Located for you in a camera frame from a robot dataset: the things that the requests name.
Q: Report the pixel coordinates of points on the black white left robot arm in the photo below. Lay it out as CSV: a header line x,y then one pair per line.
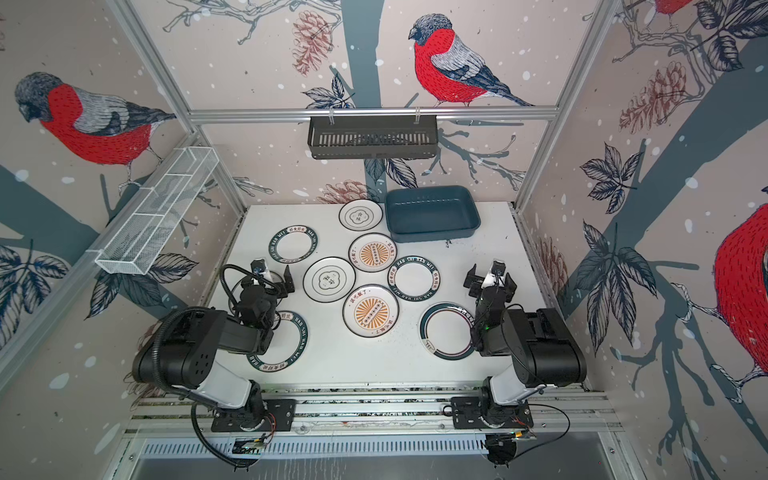
x,y
180,357

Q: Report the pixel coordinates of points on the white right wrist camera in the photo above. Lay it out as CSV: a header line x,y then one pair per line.
x,y
497,272

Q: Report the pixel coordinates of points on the orange sunburst plate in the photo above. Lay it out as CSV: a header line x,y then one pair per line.
x,y
370,311
372,252

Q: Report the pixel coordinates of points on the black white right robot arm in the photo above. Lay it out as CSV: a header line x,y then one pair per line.
x,y
543,352

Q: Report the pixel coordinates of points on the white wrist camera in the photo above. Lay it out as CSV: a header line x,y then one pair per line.
x,y
497,272
258,267

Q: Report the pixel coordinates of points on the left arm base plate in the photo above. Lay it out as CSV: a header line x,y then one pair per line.
x,y
271,415

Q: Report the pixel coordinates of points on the black hanging wire basket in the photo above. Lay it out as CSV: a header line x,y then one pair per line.
x,y
373,137

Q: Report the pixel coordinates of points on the green red rim plate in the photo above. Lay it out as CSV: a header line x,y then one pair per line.
x,y
445,331

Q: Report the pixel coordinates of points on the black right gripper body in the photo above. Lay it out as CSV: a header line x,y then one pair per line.
x,y
489,288

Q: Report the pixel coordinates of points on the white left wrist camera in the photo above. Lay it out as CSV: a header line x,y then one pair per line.
x,y
258,267

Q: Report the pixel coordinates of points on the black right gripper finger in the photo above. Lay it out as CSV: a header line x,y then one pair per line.
x,y
471,279
510,285

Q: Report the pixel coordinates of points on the aluminium front rail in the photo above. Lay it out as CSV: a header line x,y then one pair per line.
x,y
351,411

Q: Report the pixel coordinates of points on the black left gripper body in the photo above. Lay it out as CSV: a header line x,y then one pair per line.
x,y
264,287

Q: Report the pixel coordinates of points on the white mesh wall shelf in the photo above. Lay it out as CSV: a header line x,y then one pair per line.
x,y
140,239

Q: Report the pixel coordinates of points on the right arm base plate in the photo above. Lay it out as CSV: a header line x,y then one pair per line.
x,y
475,413

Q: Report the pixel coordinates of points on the white plate black flower outline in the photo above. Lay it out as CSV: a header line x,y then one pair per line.
x,y
360,215

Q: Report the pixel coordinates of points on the orange sunburst plate front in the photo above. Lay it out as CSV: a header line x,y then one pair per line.
x,y
370,311

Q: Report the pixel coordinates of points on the green ring plate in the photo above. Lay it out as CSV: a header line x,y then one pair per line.
x,y
413,278
287,346
293,244

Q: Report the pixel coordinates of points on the teal plastic bin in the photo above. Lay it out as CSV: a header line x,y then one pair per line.
x,y
431,214

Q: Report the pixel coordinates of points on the orange sunburst plate back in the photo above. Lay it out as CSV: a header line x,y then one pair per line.
x,y
372,252

